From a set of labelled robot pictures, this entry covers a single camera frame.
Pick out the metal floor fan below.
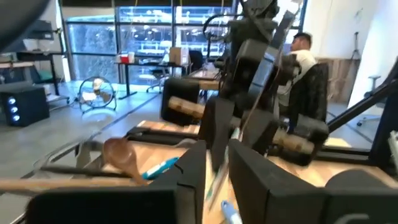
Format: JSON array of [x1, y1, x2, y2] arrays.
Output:
[[76, 76, 118, 115]]

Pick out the cardboard box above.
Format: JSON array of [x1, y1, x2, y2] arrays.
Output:
[[169, 46, 190, 67]]

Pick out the large glass window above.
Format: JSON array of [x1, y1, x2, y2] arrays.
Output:
[[60, 4, 308, 85]]

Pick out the small clear plastic bin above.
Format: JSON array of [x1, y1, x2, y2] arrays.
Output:
[[32, 136, 187, 190]]

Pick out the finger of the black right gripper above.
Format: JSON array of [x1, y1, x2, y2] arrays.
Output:
[[241, 109, 279, 156], [198, 96, 236, 174]]

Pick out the wooden slotted spoon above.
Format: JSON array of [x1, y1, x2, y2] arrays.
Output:
[[0, 177, 141, 192]]

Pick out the person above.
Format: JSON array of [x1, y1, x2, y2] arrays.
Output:
[[278, 30, 318, 108]]

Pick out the black office chair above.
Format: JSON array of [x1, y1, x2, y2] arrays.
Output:
[[287, 63, 330, 125], [188, 49, 205, 73]]

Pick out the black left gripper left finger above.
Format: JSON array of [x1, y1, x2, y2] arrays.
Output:
[[26, 139, 208, 224]]

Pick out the black plastic spoon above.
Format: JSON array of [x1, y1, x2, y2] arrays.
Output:
[[39, 166, 133, 180]]

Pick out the brown wooden spoon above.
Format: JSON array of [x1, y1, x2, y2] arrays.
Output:
[[101, 138, 147, 187]]

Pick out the round black spatula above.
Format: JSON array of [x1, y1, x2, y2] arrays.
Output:
[[325, 169, 397, 190]]

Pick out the wooden background table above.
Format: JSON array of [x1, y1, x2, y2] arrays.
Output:
[[186, 68, 222, 91]]

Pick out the black storage shelf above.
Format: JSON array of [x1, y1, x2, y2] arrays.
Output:
[[0, 18, 68, 105]]

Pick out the black-legged background desk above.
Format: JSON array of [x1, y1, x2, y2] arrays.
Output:
[[114, 60, 187, 100]]

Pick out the black box blue lights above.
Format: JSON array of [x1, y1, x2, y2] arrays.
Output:
[[0, 85, 50, 128]]

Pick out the black tripod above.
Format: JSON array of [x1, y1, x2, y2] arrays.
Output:
[[350, 30, 363, 62]]

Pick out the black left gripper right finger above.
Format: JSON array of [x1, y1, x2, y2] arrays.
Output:
[[228, 139, 398, 224]]

